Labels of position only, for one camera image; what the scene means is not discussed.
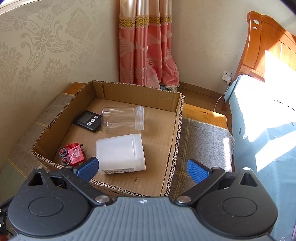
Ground red toy fire truck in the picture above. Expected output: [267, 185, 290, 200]
[59, 142, 86, 167]

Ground white translucent plastic bottle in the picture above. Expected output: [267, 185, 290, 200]
[96, 133, 145, 174]

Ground black digital timer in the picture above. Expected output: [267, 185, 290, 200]
[74, 110, 101, 132]

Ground clear plastic jar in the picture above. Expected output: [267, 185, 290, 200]
[100, 106, 144, 131]

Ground brown cardboard box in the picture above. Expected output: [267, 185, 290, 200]
[31, 80, 186, 197]

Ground blue floral bedsheet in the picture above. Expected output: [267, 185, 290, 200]
[224, 75, 295, 240]

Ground pink patterned curtain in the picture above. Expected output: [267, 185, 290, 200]
[119, 0, 180, 91]

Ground wooden bed headboard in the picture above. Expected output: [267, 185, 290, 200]
[233, 11, 295, 81]

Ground white charger cable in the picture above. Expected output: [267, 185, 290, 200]
[214, 81, 231, 112]

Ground white wall plug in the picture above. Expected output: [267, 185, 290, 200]
[222, 70, 232, 85]

